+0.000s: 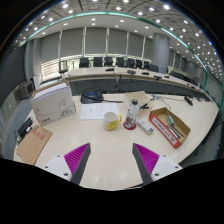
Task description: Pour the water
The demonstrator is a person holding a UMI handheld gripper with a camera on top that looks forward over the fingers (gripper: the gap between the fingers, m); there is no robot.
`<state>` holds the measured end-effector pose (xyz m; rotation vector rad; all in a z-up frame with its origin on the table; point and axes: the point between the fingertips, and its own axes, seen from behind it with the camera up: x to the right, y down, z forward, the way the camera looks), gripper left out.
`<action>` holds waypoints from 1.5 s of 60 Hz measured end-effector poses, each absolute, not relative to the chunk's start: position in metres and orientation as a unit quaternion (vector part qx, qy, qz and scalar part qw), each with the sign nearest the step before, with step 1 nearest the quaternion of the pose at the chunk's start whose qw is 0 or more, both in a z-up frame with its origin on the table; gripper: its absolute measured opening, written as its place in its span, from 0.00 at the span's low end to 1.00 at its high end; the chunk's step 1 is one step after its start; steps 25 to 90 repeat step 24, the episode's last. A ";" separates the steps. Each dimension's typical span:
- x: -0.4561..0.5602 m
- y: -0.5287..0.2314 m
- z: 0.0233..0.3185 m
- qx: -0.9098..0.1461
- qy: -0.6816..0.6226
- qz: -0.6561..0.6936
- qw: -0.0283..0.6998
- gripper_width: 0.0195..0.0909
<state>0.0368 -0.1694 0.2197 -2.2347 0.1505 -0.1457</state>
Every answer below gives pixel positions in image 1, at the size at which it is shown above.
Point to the red-sided shallow cardboard box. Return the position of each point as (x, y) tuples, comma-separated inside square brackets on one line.
[(163, 131)]

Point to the grey box monitor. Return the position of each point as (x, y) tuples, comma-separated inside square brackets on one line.
[(26, 90)]

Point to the white printed paper sheet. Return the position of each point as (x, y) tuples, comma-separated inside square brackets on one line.
[(98, 111)]

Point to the small white charger block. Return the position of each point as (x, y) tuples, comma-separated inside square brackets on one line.
[(34, 126)]

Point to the clear black-capped drink bottle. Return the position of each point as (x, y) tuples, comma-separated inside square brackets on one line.
[(132, 115)]

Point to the flat round red coaster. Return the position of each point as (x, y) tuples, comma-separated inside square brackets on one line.
[(127, 127)]

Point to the large white cardboard box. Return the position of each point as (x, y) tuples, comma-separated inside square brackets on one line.
[(53, 105)]

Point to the brown paper envelope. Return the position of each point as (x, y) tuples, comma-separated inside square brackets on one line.
[(33, 145)]

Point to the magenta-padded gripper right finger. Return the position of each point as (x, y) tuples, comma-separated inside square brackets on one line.
[(163, 165)]

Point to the long curved conference desk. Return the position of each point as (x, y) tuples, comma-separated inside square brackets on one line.
[(100, 75)]

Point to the black power adapter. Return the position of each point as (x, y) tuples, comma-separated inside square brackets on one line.
[(25, 126)]

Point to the black office chairs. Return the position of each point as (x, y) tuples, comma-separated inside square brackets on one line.
[(98, 62)]

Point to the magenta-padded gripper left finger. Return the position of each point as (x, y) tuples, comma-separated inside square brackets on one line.
[(60, 165)]

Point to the ceiling lights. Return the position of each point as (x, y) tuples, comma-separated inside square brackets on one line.
[(118, 8)]

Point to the black desk microphone base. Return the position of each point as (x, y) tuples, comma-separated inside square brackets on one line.
[(188, 100)]

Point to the black desk phone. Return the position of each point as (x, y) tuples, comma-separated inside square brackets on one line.
[(90, 97)]

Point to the white and yellow mug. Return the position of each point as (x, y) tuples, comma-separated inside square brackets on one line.
[(110, 121)]

